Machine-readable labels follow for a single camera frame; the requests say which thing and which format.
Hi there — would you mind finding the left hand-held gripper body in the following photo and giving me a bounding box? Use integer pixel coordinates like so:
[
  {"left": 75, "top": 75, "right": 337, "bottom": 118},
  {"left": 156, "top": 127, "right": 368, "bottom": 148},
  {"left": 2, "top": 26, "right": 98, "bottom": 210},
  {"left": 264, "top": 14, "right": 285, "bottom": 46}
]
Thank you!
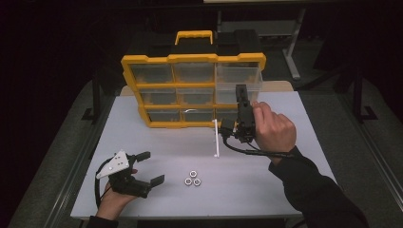
[{"left": 95, "top": 150, "right": 152, "bottom": 200}]

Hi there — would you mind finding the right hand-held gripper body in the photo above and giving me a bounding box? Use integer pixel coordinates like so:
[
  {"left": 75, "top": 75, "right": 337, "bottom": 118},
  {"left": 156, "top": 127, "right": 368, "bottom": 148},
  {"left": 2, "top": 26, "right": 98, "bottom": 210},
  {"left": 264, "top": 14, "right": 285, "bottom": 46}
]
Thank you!
[{"left": 213, "top": 99, "right": 257, "bottom": 159}]

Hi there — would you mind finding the large clear plastic drawer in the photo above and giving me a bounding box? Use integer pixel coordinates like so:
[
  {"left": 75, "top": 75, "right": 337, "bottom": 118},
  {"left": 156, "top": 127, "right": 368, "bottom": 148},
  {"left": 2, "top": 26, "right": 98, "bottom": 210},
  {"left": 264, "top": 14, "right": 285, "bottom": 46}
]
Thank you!
[{"left": 216, "top": 65, "right": 264, "bottom": 105}]

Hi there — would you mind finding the yellow drawer organizer cabinet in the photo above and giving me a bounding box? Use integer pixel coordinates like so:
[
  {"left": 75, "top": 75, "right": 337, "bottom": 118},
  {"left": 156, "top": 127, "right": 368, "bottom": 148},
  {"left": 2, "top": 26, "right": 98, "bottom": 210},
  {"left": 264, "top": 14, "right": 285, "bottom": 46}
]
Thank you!
[{"left": 121, "top": 29, "right": 267, "bottom": 129}]

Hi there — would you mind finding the person's left hand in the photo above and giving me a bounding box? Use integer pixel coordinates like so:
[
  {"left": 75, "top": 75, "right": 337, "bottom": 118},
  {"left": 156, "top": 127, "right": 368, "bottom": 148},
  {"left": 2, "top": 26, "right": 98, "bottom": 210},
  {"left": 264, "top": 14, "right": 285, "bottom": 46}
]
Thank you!
[{"left": 95, "top": 169, "right": 141, "bottom": 221}]

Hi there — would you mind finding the person's right hand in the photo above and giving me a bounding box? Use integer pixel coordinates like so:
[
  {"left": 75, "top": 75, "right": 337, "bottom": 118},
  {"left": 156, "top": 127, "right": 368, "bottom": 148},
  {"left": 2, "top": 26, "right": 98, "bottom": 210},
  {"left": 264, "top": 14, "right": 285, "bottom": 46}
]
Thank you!
[{"left": 251, "top": 101, "right": 297, "bottom": 165}]

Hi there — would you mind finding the black metal stand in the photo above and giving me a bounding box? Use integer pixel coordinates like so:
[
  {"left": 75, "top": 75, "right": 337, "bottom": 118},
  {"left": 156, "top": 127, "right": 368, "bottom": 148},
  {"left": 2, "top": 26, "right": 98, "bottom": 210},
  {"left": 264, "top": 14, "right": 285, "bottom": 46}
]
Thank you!
[
  {"left": 354, "top": 66, "right": 378, "bottom": 124},
  {"left": 81, "top": 79, "right": 103, "bottom": 123}
]

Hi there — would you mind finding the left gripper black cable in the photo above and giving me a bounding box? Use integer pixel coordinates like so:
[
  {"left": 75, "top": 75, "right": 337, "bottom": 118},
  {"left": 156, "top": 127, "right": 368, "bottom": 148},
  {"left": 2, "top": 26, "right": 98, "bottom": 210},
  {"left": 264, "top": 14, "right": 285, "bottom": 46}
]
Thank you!
[{"left": 94, "top": 157, "right": 112, "bottom": 210}]

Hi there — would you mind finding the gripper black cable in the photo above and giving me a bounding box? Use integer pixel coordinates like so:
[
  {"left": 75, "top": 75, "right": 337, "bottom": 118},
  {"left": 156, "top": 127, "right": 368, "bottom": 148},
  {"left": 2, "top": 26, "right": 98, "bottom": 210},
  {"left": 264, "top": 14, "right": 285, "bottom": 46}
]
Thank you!
[
  {"left": 221, "top": 134, "right": 303, "bottom": 160},
  {"left": 94, "top": 157, "right": 112, "bottom": 210}
]

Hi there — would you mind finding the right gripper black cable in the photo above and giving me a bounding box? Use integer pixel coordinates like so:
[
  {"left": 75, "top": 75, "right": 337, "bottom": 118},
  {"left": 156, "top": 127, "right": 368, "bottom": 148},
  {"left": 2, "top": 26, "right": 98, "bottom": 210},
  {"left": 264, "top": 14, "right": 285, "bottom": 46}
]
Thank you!
[{"left": 221, "top": 134, "right": 303, "bottom": 160}]

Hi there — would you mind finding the aluminium frame rail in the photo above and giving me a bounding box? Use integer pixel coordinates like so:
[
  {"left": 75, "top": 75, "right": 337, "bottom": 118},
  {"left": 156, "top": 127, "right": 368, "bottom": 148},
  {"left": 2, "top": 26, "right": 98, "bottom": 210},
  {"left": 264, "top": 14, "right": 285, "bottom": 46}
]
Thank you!
[
  {"left": 334, "top": 93, "right": 403, "bottom": 207},
  {"left": 42, "top": 94, "right": 115, "bottom": 228}
]

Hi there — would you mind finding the grey metal desk frame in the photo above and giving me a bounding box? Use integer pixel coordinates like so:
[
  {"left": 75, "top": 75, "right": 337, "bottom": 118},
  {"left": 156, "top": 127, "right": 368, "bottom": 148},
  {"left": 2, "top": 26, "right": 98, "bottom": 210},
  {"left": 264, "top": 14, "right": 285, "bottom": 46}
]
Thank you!
[{"left": 217, "top": 8, "right": 307, "bottom": 81}]

